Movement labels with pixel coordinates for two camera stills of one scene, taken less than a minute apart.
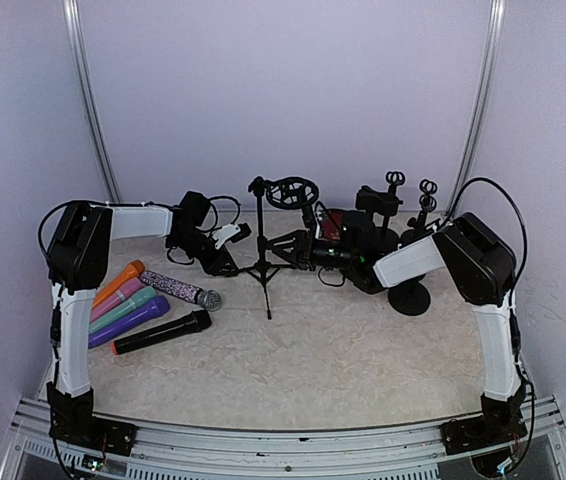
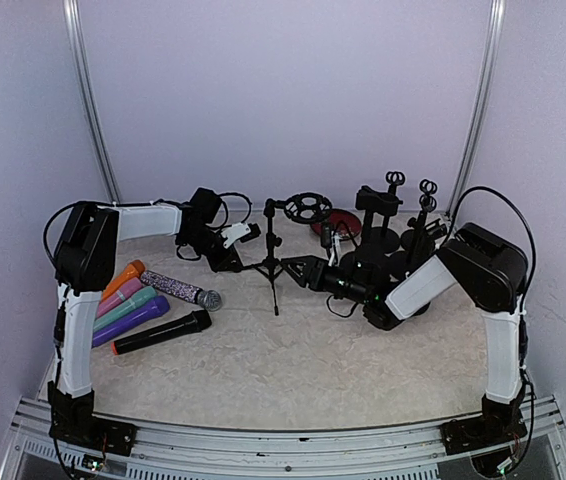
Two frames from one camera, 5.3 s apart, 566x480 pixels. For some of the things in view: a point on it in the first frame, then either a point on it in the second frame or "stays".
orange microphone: [132, 270] stays
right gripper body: [306, 260] to [319, 281]
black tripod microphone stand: [289, 192] to [302, 208]
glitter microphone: [208, 299] stays
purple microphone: [158, 308] stays
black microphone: [185, 325] stays
